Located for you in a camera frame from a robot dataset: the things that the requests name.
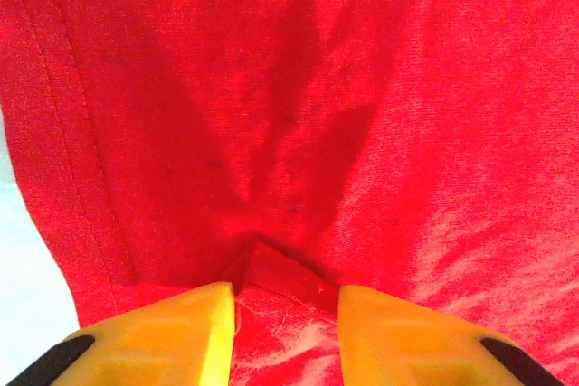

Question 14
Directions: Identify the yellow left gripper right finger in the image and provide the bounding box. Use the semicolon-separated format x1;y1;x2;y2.
337;284;566;386

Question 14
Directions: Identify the red t-shirt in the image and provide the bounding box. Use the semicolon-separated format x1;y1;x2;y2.
0;0;579;386

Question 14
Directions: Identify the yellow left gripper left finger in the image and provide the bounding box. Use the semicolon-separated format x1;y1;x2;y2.
4;281;236;386

